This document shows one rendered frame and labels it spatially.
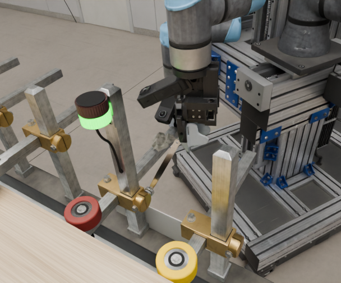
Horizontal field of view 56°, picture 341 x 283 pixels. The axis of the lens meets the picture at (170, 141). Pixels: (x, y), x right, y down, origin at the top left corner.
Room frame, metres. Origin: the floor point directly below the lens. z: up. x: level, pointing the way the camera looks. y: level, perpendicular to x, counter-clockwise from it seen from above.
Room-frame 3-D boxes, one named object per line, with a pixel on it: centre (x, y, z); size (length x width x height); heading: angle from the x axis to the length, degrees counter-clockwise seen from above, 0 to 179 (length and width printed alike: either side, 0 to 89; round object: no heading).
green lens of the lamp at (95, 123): (0.51, 0.14, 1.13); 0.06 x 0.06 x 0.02
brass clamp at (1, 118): (0.85, 0.54, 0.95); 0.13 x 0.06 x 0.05; 55
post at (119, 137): (0.55, 0.11, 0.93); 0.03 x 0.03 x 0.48; 55
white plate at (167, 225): (0.55, 0.07, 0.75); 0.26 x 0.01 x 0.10; 55
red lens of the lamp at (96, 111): (0.51, 0.14, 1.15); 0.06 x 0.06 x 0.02
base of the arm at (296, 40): (0.93, -0.43, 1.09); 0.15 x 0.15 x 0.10
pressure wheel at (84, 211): (0.47, 0.21, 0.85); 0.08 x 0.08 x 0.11
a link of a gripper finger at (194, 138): (0.53, -0.05, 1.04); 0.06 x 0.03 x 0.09; 75
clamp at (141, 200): (0.56, 0.13, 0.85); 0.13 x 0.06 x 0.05; 55
